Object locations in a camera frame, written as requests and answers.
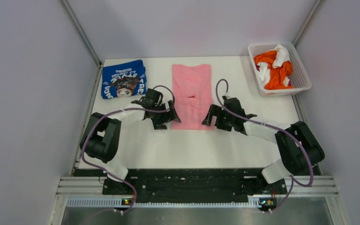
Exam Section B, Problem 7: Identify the white plastic basket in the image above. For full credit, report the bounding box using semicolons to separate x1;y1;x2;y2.
247;42;312;97

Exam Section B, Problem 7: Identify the purple cable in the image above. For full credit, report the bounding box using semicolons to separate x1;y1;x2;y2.
80;85;176;213
215;79;315;213

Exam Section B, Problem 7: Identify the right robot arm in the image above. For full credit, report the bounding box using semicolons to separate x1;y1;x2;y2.
202;97;325;193

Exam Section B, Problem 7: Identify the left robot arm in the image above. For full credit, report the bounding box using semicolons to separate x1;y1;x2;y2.
79;88;181;194

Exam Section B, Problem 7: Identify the orange t-shirt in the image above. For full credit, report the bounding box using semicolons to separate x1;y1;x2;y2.
253;50;293;90

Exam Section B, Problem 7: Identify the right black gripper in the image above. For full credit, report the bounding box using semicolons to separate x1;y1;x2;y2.
202;104;235;131

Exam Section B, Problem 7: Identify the folded blue graphic t-shirt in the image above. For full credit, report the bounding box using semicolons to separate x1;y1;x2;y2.
101;60;147;99

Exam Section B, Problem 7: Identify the aluminium frame rail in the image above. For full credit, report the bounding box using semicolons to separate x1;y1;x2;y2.
59;0;102;67

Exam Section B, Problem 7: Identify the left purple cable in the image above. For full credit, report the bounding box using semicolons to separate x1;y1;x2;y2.
80;85;176;213

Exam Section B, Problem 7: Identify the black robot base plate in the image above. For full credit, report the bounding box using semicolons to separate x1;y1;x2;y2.
102;168;287;210

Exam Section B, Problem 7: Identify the white t-shirt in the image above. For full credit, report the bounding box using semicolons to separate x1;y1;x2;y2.
272;45;290;68

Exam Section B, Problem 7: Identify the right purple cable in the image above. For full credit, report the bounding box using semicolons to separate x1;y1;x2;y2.
215;79;315;213

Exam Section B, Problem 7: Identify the pink t-shirt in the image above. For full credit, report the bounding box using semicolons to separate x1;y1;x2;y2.
171;64;214;131

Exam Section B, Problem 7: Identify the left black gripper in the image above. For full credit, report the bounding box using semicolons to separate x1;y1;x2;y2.
150;100;180;129

